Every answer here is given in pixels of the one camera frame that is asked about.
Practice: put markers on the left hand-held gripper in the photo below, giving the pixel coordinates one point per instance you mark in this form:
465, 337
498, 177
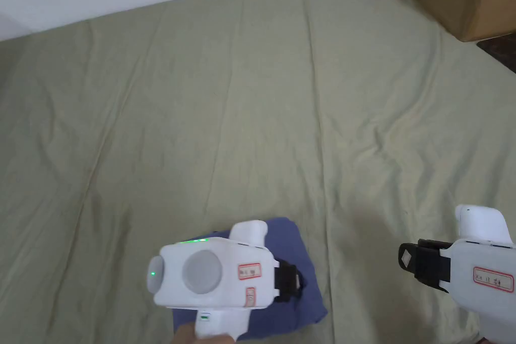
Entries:
209, 271

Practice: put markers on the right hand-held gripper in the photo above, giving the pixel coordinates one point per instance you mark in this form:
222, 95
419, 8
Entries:
475, 255

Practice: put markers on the bed with pale green sheet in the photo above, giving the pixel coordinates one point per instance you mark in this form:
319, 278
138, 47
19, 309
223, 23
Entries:
242, 118

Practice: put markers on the person's left hand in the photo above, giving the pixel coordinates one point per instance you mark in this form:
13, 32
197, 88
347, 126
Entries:
185, 336

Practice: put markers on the dark blue garment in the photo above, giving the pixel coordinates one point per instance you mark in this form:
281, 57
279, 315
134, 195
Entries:
292, 318

